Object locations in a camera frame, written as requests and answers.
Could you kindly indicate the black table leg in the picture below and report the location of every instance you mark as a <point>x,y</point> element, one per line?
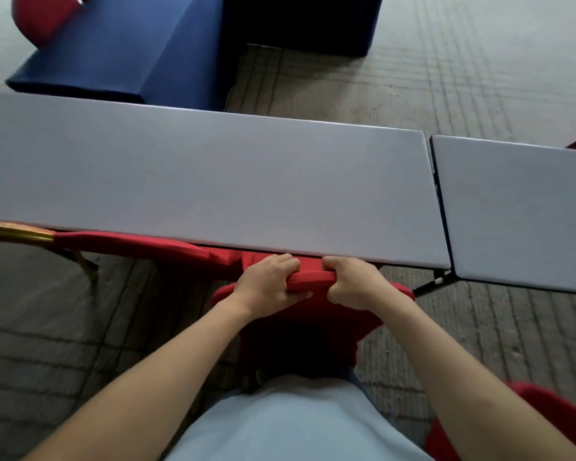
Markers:
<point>434,282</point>

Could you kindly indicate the person's right thumb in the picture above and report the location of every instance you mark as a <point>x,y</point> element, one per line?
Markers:
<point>337,293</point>

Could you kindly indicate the light blue shirt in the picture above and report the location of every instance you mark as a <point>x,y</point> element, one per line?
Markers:
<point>297,422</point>

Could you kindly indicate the person's left thumb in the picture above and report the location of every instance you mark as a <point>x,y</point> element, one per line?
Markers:
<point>298,298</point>

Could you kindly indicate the person's right forearm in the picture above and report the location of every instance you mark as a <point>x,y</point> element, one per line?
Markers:
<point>461,384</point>

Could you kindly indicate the dark navy cloth-covered table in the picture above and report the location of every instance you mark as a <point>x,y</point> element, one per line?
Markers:
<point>307,21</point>

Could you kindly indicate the person's left forearm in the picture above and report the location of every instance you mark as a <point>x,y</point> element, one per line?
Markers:
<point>149,384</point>

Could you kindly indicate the person's left hand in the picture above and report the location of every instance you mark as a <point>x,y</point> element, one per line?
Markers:
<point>261,290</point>

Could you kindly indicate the person's right hand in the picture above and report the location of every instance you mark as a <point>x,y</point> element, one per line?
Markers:
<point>360,285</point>

